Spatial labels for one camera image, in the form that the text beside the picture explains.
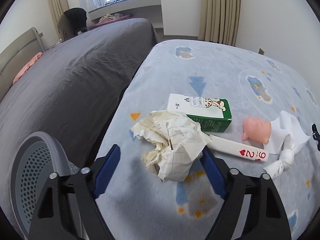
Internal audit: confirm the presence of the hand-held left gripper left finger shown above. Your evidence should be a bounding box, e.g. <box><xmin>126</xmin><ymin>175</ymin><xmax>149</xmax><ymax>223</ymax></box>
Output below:
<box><xmin>29</xmin><ymin>144</ymin><xmax>122</xmax><ymax>240</ymax></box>

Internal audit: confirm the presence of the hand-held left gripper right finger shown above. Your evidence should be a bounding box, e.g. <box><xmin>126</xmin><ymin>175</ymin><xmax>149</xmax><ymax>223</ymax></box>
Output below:
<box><xmin>200</xmin><ymin>146</ymin><xmax>292</xmax><ymax>240</ymax></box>

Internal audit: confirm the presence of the white knotted tissue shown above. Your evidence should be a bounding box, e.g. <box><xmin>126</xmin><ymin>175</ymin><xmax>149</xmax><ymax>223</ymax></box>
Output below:
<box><xmin>263</xmin><ymin>110</ymin><xmax>313</xmax><ymax>179</ymax></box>

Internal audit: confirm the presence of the white playing card box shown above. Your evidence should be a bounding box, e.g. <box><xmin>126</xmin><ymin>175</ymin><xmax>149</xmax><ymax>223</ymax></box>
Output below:
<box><xmin>205</xmin><ymin>133</ymin><xmax>269</xmax><ymax>163</ymax></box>

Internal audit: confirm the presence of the green white milk carton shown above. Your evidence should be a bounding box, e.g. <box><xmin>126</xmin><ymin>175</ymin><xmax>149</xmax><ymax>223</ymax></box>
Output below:
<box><xmin>167</xmin><ymin>94</ymin><xmax>232</xmax><ymax>133</ymax></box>

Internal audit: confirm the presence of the cream paper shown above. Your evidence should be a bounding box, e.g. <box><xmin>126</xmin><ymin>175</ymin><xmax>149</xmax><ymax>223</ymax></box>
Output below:
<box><xmin>131</xmin><ymin>110</ymin><xmax>212</xmax><ymax>182</ymax></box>

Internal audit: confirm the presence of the grey perforated plastic wastebasket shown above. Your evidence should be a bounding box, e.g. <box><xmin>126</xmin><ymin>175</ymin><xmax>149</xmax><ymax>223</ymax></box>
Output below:
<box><xmin>10</xmin><ymin>131</ymin><xmax>83</xmax><ymax>233</ymax></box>

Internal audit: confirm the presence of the pink soft toy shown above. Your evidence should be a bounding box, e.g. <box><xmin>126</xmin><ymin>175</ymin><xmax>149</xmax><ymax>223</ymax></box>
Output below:
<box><xmin>242</xmin><ymin>117</ymin><xmax>272</xmax><ymax>144</ymax></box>

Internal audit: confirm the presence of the grey bed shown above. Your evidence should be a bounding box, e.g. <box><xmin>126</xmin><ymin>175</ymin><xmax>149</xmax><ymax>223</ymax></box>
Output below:
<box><xmin>0</xmin><ymin>18</ymin><xmax>158</xmax><ymax>178</ymax></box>

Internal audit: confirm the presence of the light blue printed blanket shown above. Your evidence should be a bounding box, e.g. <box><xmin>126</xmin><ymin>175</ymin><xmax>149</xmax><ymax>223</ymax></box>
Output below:
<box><xmin>95</xmin><ymin>39</ymin><xmax>318</xmax><ymax>240</ymax></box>

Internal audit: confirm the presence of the pink cloth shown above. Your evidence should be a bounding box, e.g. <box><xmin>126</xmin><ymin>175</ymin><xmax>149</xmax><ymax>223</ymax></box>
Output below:
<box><xmin>12</xmin><ymin>52</ymin><xmax>43</xmax><ymax>83</ymax></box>

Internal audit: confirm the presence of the wooden chair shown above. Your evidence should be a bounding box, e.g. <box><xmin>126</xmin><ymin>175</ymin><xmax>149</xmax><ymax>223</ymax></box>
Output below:
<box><xmin>57</xmin><ymin>14</ymin><xmax>73</xmax><ymax>42</ymax></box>

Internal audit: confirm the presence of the beige bed headboard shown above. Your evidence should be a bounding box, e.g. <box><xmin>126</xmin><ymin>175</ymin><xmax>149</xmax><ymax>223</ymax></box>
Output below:
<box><xmin>0</xmin><ymin>27</ymin><xmax>45</xmax><ymax>90</ymax></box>

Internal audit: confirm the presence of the pink plastic basin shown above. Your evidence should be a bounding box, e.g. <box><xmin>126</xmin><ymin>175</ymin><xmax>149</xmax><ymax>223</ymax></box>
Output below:
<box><xmin>89</xmin><ymin>15</ymin><xmax>130</xmax><ymax>29</ymax></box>

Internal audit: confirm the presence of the beige pleated curtain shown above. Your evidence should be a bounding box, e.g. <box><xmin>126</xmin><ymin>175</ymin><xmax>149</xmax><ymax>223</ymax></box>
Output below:
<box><xmin>197</xmin><ymin>0</ymin><xmax>242</xmax><ymax>47</ymax></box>

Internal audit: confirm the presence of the pile of light clothes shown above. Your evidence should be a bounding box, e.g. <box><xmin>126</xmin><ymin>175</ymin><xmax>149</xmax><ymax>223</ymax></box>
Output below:
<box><xmin>99</xmin><ymin>14</ymin><xmax>123</xmax><ymax>23</ymax></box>

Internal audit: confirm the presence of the black garment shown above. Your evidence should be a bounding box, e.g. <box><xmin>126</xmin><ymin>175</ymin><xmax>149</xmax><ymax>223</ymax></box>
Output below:
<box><xmin>63</xmin><ymin>8</ymin><xmax>88</xmax><ymax>34</ymax></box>

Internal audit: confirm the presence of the white window ledge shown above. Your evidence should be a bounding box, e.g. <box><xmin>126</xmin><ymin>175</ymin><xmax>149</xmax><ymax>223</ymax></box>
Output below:
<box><xmin>89</xmin><ymin>0</ymin><xmax>162</xmax><ymax>20</ymax></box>

